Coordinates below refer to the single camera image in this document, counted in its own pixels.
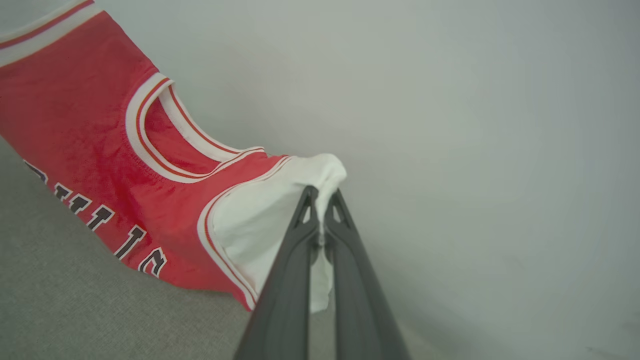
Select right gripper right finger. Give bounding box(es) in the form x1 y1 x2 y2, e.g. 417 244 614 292
323 188 412 360

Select red and white basketball jersey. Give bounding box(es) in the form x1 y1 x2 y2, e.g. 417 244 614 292
0 0 348 314

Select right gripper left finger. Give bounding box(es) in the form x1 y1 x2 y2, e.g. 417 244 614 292
234 185 321 360

